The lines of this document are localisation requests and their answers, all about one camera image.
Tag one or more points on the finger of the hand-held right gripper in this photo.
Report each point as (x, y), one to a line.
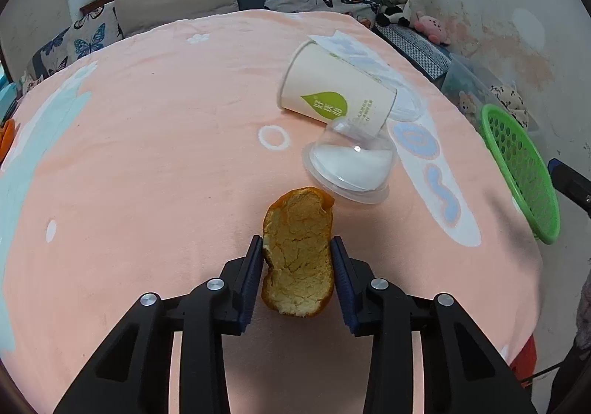
(572, 185)

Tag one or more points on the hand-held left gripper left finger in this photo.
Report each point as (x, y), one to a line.
(251, 275)

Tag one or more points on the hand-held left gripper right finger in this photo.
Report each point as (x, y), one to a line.
(340, 284)

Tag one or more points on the green plastic basket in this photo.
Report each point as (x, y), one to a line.
(531, 183)

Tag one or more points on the orange peel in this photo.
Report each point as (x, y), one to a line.
(298, 257)

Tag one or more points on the person's right forearm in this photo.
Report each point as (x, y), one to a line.
(575, 377)

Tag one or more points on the spotted white plush toy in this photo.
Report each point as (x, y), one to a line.
(508, 97)

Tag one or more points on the clear plastic cup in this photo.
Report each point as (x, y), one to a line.
(351, 160)

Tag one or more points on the small bear plush toy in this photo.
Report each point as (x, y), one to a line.
(467, 103)

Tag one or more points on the clear plastic storage box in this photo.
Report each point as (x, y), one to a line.
(461, 79)

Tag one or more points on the red stool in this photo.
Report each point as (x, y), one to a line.
(526, 356)

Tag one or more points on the white paper cup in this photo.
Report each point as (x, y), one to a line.
(323, 86)

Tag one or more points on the black and white patterned cloth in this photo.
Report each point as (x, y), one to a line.
(415, 49)

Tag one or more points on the pink plush toy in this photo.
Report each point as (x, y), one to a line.
(431, 28)

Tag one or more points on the orange fox plush toy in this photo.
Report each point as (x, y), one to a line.
(5, 139)

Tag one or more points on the small cartoon print pack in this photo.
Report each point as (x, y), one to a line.
(27, 82)

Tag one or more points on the blue tissue box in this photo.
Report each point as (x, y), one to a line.
(7, 100)

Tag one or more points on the blue butterfly pillow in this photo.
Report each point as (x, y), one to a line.
(51, 49)

